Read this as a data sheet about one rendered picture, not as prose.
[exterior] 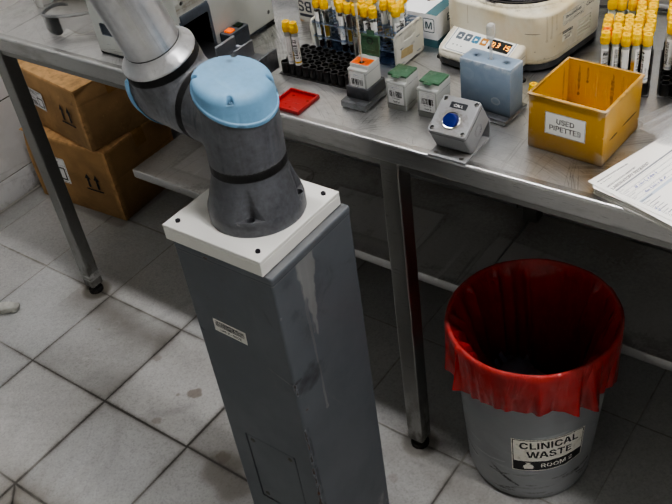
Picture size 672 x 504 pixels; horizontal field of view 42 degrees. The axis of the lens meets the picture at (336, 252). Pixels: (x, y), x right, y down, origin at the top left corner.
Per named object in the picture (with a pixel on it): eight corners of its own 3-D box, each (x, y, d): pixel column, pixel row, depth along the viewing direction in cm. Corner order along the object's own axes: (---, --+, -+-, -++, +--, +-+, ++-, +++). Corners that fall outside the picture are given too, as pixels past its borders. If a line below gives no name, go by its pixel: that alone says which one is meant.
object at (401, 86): (387, 107, 158) (384, 74, 154) (401, 95, 161) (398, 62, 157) (406, 112, 156) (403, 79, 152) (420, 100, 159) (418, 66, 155)
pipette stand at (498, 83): (456, 112, 155) (454, 61, 148) (478, 94, 158) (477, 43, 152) (505, 127, 149) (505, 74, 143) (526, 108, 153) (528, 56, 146)
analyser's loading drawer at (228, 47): (181, 62, 178) (175, 39, 175) (203, 48, 182) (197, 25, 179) (258, 82, 168) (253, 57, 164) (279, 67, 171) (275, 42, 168)
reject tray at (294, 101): (269, 107, 164) (268, 104, 163) (291, 90, 168) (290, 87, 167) (298, 115, 160) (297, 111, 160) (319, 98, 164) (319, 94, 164)
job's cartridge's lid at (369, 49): (360, 29, 157) (361, 28, 157) (360, 54, 159) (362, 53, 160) (378, 32, 155) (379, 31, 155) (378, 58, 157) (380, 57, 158)
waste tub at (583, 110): (525, 145, 144) (526, 92, 138) (565, 108, 151) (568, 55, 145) (601, 168, 137) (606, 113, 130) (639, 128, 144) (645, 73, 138)
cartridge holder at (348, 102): (341, 106, 161) (339, 89, 158) (368, 84, 166) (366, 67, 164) (365, 113, 158) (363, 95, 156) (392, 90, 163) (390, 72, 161)
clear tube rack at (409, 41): (313, 52, 179) (308, 19, 174) (341, 31, 185) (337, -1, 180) (397, 71, 169) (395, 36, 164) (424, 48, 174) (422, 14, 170)
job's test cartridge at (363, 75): (350, 95, 161) (346, 64, 157) (364, 83, 163) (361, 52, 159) (368, 100, 159) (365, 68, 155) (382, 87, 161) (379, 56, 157)
